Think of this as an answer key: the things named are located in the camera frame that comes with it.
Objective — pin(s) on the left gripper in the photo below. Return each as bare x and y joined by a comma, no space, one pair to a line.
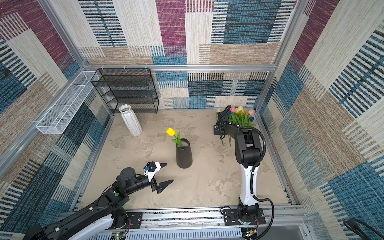
161,186

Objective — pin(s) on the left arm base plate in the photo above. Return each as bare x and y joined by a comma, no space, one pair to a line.
132,220

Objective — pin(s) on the aluminium front rail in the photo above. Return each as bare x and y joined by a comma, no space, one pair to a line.
284,222

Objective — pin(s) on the yellow orange tulip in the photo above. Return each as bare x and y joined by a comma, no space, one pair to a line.
237,111

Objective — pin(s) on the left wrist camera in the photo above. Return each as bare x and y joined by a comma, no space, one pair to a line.
151,169

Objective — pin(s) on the white ribbed ceramic vase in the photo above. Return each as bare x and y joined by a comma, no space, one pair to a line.
130,119

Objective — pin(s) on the cream yellow tulip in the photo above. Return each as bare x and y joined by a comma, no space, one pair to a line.
244,112

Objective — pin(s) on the black wire shelf rack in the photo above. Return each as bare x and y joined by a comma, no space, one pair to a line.
132,86

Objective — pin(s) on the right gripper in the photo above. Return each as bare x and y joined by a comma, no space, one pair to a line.
216,131

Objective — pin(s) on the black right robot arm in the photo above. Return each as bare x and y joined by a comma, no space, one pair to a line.
250,149

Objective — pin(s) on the light pink tulip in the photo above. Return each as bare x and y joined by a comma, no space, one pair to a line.
250,113

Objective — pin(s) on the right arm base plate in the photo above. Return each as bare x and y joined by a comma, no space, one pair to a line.
232,217

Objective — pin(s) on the white wire mesh basket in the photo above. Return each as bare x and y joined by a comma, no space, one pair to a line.
58,117

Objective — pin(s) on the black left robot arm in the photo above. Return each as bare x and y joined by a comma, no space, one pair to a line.
107,211

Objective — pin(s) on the black cylindrical vase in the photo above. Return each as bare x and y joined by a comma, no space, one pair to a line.
184,154

